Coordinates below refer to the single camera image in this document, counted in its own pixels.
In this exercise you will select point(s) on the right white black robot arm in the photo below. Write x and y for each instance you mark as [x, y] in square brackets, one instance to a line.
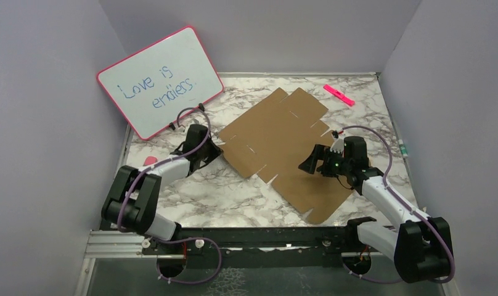
[400, 220]

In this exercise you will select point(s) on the pink framed whiteboard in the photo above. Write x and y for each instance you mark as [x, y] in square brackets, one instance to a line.
[153, 85]

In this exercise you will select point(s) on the pink highlighter marker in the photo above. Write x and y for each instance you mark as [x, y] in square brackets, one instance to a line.
[339, 95]

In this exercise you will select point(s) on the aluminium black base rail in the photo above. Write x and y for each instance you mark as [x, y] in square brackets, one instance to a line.
[259, 261]

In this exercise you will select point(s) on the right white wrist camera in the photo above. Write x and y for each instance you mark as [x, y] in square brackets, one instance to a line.
[338, 141]

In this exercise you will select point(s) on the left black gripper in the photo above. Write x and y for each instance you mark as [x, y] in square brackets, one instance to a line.
[216, 151]

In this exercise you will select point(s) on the pink whiteboard eraser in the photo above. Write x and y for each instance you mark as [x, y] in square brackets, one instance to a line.
[150, 160]

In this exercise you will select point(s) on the green capped marker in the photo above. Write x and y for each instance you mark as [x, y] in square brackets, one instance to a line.
[402, 149]

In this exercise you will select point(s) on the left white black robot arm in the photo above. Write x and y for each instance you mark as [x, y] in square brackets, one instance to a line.
[131, 203]

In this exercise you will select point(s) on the brown cardboard box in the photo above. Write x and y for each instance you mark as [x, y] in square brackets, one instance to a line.
[273, 138]

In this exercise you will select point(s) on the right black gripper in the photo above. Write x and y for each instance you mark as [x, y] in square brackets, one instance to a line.
[318, 152]

